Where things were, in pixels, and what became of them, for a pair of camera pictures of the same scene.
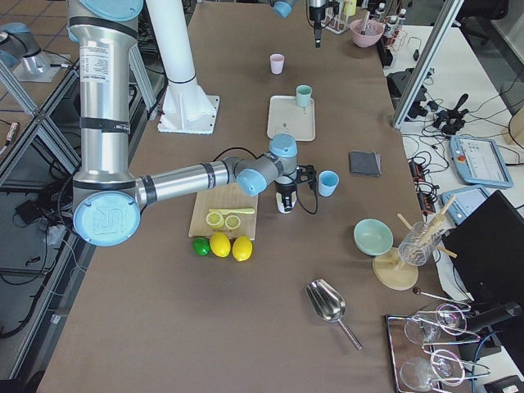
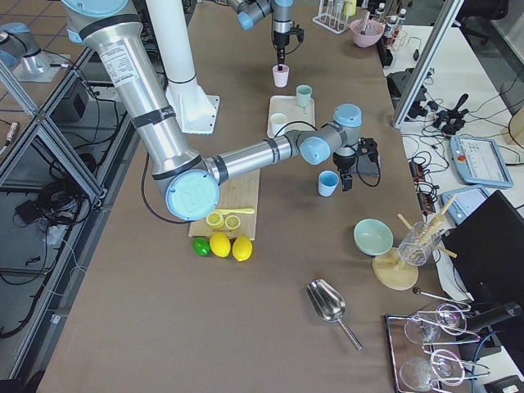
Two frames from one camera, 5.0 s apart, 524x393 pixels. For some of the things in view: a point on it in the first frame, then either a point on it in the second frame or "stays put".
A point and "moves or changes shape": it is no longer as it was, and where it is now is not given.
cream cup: (280, 202) to (277, 122)
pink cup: (277, 63) moves or changes shape
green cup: (304, 92) stays put
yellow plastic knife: (228, 211) stays put
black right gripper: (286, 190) to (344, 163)
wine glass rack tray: (425, 347) stays put
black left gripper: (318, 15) to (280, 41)
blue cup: (327, 181) stays put
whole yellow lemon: (219, 244) stays put
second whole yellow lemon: (241, 248) stays put
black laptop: (489, 248) stays put
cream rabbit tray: (285, 116) stays put
